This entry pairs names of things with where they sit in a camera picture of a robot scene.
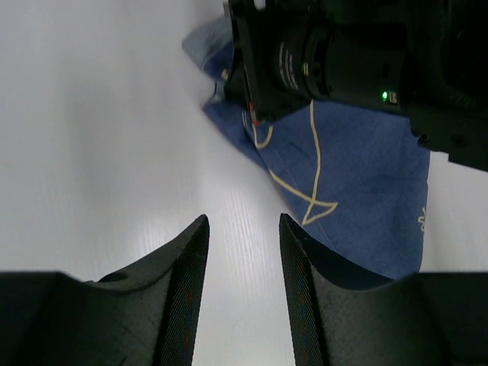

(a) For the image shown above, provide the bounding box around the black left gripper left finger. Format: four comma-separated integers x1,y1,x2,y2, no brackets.
1,216,210,365

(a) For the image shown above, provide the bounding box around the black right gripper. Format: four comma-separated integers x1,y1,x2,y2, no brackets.
224,1,408,124

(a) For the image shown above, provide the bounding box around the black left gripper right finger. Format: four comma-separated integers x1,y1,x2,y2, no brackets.
279,214,487,365

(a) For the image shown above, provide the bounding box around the blue fish-pattern cloth placemat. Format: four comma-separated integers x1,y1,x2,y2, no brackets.
182,18,430,278

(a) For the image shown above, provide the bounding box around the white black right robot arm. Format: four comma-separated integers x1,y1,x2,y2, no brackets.
224,1,487,171

